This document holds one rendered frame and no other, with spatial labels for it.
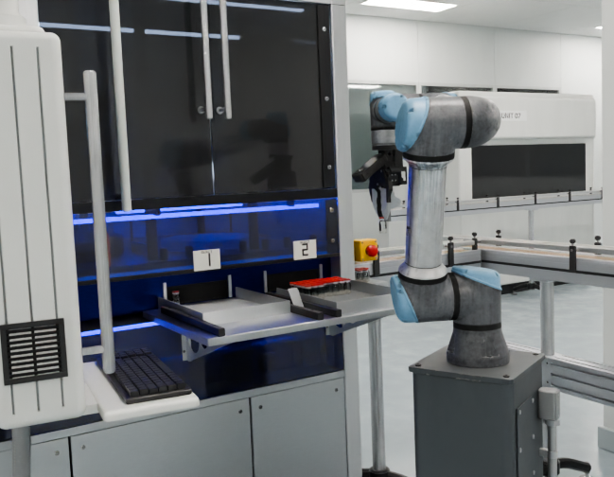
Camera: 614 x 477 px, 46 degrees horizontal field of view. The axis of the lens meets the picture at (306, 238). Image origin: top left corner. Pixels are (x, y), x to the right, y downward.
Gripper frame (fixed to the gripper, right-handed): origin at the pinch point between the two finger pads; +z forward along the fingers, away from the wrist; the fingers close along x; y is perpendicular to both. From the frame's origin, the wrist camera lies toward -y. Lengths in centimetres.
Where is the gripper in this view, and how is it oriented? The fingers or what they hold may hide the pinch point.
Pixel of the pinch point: (380, 215)
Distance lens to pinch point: 211.4
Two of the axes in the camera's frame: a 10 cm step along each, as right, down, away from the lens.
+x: -5.2, -0.5, 8.5
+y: 8.5, -0.8, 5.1
